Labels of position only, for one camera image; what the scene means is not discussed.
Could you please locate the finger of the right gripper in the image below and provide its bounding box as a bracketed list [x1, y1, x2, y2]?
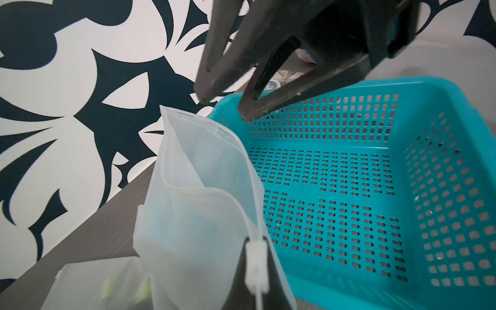
[194, 1, 331, 104]

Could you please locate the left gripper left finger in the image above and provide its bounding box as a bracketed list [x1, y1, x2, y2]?
[222, 237, 256, 310]

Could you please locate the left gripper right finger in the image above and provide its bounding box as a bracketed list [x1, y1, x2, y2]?
[263, 242, 297, 309]

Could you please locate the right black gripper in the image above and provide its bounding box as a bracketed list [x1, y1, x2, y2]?
[238, 1, 420, 123]

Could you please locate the translucent zip-top bag bottom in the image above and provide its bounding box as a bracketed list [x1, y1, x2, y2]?
[133, 107, 275, 309]

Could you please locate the translucent zip-top bag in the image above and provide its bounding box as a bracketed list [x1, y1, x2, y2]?
[133, 107, 275, 309]
[42, 257, 149, 309]

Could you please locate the teal plastic basket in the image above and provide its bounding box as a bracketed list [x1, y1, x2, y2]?
[210, 77, 495, 309]

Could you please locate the small white round clock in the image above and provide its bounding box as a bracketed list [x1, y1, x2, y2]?
[263, 79, 281, 91]

